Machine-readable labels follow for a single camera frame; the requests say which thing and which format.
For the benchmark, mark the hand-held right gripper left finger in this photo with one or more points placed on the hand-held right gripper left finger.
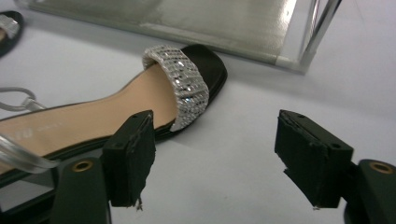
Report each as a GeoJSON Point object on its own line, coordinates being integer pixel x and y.
{"type": "Point", "coordinates": [129, 161]}

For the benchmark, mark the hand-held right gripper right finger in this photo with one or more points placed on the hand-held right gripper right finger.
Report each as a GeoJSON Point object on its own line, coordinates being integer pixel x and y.
{"type": "Point", "coordinates": [311, 168]}

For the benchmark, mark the transparent two-tier shoe rack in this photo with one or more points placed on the transparent two-tier shoe rack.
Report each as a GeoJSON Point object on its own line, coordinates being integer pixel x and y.
{"type": "Point", "coordinates": [193, 21]}

